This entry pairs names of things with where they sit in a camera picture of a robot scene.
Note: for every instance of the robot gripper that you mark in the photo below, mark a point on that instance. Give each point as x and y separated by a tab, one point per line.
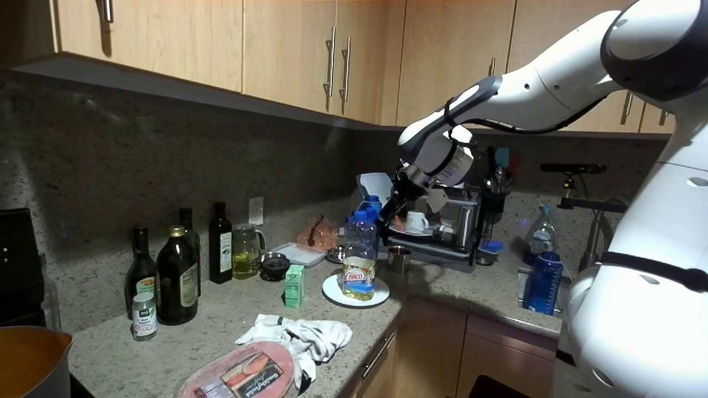
413	193

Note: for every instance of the plastic oil bottle blue cap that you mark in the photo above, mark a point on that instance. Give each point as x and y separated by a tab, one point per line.
360	279

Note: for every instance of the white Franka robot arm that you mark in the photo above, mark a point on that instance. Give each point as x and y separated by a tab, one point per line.
545	81

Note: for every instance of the blue water bottle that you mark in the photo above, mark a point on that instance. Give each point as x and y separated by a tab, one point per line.
370	207

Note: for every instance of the white round plate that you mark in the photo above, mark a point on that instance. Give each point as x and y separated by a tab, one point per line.
333	293

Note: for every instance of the glass pitcher with oil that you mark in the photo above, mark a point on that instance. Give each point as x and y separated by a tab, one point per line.
247	257

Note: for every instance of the dark blue soap bottle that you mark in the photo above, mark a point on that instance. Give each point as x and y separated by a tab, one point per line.
542	289

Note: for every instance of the dark bottle white label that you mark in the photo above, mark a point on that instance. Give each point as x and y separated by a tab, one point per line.
219	251

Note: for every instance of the large olive oil bottle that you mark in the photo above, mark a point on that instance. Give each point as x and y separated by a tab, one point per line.
178	289

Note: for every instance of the dark bottle pale label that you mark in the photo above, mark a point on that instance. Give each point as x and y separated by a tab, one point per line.
141	278

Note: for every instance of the steel pot orange inside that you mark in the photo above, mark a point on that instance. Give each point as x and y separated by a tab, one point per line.
30	365

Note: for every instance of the white mug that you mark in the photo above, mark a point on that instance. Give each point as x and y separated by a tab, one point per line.
419	222

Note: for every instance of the white plastic jug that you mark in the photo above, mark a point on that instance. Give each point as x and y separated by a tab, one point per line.
375	184

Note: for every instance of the small metal cup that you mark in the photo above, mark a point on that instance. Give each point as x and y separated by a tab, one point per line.
399	259

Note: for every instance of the metal dish rack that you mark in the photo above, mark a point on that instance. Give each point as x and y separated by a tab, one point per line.
462	225

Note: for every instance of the dark metal bowl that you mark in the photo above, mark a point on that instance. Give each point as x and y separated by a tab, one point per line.
336	257

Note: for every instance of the pink plastic bag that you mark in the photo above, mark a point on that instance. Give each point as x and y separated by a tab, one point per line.
318	235

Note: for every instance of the black utensil holder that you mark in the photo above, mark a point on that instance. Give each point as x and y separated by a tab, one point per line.
493	214

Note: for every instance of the blue sponge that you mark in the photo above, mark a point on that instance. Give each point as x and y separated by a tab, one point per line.
489	249

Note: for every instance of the clear plastic container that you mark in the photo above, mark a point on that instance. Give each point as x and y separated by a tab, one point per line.
299	255

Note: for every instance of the small green carton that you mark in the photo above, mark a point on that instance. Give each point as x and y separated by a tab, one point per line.
294	289

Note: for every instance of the small black round bowl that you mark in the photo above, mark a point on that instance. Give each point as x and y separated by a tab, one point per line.
275	267

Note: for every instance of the white crumpled cloth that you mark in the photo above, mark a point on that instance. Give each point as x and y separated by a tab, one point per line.
318	334

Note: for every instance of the wooden base cabinet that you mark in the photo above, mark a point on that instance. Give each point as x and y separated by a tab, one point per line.
429	354
377	383

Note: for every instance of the chrome sink faucet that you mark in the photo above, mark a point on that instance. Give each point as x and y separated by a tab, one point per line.
590	246

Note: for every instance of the pink packaged ham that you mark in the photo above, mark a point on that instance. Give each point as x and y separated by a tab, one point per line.
244	373

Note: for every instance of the small spice jar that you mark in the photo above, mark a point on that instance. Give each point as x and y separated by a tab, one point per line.
144	320

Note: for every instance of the white wall outlet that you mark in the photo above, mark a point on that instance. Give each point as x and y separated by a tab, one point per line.
256	210

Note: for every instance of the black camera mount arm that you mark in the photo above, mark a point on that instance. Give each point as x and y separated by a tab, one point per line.
571	168

